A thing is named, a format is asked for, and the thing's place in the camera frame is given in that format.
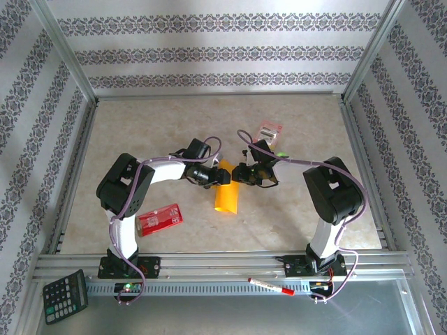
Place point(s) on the grey metal panel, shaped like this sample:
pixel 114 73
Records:
pixel 227 317

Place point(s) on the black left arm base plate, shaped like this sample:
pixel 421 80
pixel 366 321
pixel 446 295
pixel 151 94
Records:
pixel 150 267

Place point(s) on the aluminium frame post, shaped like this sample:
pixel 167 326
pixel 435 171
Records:
pixel 373 45
pixel 66 52

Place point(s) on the wide aluminium frame rail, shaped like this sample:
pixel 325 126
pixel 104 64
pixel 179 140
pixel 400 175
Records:
pixel 216 263

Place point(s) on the circuit board with green light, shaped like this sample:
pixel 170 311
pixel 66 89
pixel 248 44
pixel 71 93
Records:
pixel 128 287

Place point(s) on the red white marker pen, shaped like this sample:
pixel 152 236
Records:
pixel 270 287

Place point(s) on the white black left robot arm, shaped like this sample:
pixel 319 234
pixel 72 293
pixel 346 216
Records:
pixel 120 185

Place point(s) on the black calculator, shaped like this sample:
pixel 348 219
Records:
pixel 64 296

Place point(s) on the battery blister pack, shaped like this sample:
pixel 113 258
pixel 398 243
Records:
pixel 270 130

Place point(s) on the orange paper sheet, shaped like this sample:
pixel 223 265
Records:
pixel 227 199

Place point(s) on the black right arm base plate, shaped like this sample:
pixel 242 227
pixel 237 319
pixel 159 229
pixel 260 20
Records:
pixel 295 267

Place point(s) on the red cardboard box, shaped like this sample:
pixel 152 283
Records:
pixel 159 220

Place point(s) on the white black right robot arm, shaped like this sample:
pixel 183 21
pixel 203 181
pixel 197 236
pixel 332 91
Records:
pixel 331 195

